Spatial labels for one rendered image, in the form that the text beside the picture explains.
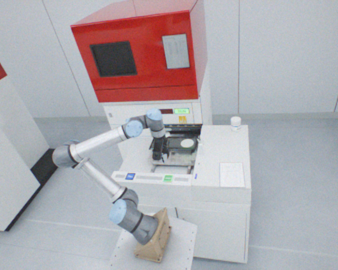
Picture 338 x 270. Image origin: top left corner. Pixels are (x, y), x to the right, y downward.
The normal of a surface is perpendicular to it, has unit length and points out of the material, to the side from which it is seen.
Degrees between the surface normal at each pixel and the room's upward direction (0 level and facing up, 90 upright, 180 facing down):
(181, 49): 90
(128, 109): 90
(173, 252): 0
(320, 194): 0
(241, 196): 90
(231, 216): 90
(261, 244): 0
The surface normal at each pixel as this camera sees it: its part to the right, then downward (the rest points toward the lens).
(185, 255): -0.16, -0.79
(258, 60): -0.21, 0.61
